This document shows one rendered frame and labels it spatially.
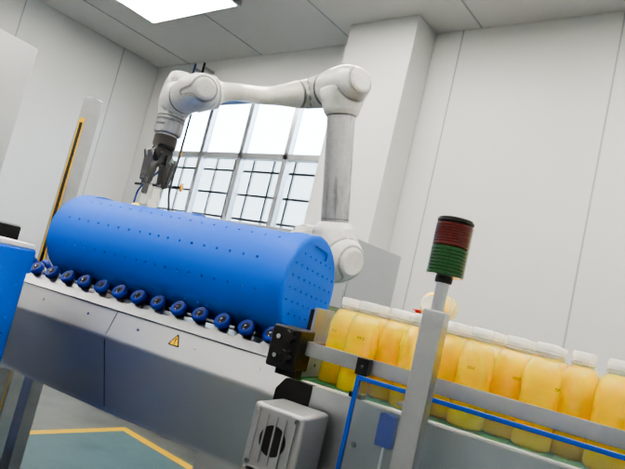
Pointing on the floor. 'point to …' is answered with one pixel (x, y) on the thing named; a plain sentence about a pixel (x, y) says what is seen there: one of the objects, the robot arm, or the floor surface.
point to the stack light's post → (419, 390)
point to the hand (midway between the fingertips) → (150, 196)
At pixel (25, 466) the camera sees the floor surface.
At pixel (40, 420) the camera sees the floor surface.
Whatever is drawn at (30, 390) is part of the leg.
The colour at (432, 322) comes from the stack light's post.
